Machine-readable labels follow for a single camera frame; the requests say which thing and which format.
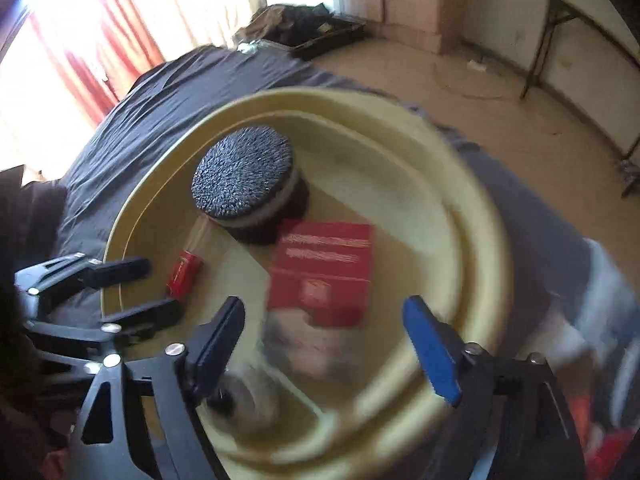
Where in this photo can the pale yellow plastic basin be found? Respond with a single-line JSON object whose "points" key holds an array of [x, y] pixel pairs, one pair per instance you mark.
{"points": [[400, 210]]}

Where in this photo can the red and white curtain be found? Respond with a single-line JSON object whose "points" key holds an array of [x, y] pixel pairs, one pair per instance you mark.
{"points": [[125, 10]]}

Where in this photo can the wooden wardrobe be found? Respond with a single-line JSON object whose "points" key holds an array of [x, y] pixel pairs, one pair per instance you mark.
{"points": [[395, 0]]}

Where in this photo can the folding table with black legs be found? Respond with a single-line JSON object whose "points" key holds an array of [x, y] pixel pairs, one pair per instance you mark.
{"points": [[555, 15]]}

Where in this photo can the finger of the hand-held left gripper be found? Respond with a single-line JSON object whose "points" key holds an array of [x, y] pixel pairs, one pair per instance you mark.
{"points": [[147, 312], [120, 267]]}

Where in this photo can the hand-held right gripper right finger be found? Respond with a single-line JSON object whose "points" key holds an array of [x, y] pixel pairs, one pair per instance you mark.
{"points": [[432, 350]]}

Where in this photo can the blue and white blanket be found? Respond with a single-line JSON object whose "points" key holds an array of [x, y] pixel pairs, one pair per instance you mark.
{"points": [[600, 305]]}

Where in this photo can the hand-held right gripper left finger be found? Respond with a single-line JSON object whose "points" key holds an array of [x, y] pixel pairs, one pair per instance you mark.
{"points": [[215, 345]]}

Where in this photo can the dark cloth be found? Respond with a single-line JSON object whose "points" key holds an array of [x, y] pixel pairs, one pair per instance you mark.
{"points": [[27, 220]]}

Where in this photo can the black round scrubbing brush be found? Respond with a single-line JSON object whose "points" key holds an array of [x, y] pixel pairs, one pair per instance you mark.
{"points": [[245, 175]]}

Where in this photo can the small red pack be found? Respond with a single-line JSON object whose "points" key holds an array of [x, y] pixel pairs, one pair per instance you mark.
{"points": [[184, 273]]}

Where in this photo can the black open suitcase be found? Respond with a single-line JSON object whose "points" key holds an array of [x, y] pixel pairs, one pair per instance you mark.
{"points": [[310, 27]]}

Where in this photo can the red carton box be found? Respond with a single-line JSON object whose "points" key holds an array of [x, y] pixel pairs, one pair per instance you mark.
{"points": [[322, 275]]}

